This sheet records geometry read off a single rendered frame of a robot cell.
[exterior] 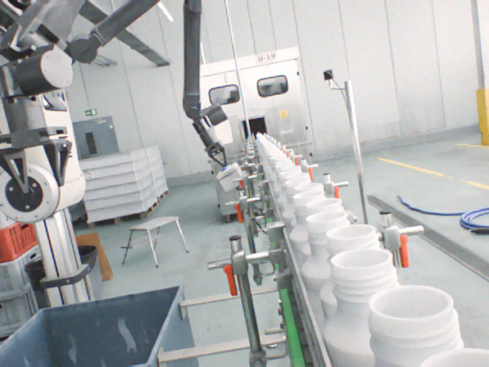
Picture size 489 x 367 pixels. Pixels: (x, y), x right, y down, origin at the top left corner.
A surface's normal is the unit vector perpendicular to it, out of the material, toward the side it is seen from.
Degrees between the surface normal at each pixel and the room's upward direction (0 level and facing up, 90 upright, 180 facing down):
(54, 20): 107
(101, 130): 90
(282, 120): 90
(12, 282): 90
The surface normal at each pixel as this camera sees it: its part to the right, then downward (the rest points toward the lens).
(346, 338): -0.67, -0.47
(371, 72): -0.01, 0.14
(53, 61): 0.88, -0.09
